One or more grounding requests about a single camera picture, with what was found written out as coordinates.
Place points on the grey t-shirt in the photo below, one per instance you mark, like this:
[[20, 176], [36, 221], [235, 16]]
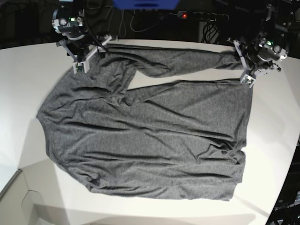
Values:
[[178, 140]]

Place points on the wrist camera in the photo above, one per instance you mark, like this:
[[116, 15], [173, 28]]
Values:
[[81, 67], [248, 79]]

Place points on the black power strip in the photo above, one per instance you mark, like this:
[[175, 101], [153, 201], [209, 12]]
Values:
[[202, 16]]

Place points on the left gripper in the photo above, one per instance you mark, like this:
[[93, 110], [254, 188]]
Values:
[[261, 50]]

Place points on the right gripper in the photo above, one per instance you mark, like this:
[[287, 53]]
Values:
[[74, 26]]

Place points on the blue box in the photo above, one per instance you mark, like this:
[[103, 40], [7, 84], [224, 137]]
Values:
[[146, 4]]

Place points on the grey cardboard box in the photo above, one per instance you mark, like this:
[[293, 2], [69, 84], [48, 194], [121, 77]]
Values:
[[20, 205]]

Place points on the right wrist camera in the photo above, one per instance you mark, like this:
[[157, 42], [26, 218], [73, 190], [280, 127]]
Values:
[[81, 67]]

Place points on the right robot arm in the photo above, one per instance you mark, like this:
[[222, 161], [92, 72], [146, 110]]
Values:
[[73, 5]]

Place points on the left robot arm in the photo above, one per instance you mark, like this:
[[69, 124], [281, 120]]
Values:
[[278, 16]]

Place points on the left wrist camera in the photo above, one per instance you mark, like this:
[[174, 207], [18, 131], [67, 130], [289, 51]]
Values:
[[248, 79]]

